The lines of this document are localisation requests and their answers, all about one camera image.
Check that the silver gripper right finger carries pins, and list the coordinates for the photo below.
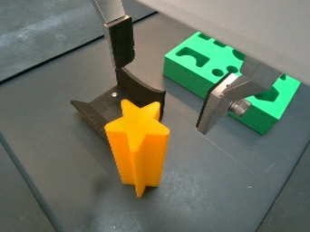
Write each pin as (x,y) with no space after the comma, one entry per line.
(228,95)

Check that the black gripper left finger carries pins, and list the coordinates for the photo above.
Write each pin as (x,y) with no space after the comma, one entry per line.
(118,30)

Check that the orange star prism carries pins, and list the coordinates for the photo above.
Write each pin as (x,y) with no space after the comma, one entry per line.
(138,140)

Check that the green shape sorter board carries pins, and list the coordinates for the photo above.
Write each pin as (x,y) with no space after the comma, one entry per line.
(200,62)

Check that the black curved holder block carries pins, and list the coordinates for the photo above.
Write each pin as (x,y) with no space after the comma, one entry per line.
(105,108)

